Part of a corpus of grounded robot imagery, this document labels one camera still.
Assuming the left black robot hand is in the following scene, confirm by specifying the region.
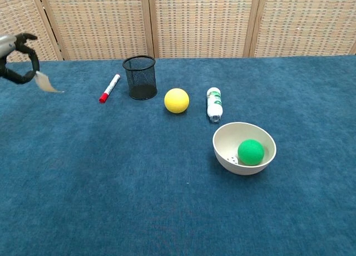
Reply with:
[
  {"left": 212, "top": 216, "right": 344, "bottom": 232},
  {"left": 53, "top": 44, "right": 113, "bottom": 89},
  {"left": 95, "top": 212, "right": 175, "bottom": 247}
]
[{"left": 0, "top": 32, "right": 41, "bottom": 85}]

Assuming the red capped white marker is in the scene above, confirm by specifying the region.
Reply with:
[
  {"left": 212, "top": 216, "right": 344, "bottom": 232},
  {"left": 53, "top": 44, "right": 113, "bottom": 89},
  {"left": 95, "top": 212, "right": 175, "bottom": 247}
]
[{"left": 98, "top": 73, "right": 121, "bottom": 104}]

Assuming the black mesh pen holder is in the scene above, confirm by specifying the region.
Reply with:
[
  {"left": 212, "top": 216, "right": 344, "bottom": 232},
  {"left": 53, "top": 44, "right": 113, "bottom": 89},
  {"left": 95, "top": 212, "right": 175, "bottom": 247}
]
[{"left": 122, "top": 55, "right": 158, "bottom": 101}]

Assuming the blue table cloth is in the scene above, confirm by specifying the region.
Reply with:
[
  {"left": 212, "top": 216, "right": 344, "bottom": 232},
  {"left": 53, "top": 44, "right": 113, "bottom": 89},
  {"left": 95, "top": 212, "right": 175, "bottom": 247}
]
[{"left": 0, "top": 54, "right": 356, "bottom": 256}]

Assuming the yellow foam ball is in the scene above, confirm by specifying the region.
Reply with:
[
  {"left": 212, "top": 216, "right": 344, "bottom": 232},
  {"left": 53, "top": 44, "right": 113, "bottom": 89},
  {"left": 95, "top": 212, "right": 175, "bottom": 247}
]
[{"left": 164, "top": 88, "right": 190, "bottom": 114}]

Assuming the woven folding screen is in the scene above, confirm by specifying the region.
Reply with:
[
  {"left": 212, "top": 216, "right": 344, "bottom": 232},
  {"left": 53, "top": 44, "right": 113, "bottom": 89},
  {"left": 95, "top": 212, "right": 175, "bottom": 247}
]
[{"left": 0, "top": 0, "right": 356, "bottom": 65}]

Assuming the small white plastic bottle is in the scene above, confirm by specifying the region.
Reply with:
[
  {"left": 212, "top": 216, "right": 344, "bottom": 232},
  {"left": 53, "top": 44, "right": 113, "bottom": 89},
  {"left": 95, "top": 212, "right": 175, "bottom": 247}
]
[{"left": 206, "top": 87, "right": 224, "bottom": 124}]

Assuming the white round bowl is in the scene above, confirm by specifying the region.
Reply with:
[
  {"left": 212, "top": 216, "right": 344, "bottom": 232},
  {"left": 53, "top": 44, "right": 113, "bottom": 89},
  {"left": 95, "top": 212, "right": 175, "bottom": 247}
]
[{"left": 212, "top": 122, "right": 277, "bottom": 176}]

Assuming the green foam ball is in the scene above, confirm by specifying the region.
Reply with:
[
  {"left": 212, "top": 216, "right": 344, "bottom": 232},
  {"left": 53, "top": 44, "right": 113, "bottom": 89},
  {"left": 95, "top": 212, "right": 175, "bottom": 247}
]
[{"left": 237, "top": 139, "right": 265, "bottom": 166}]

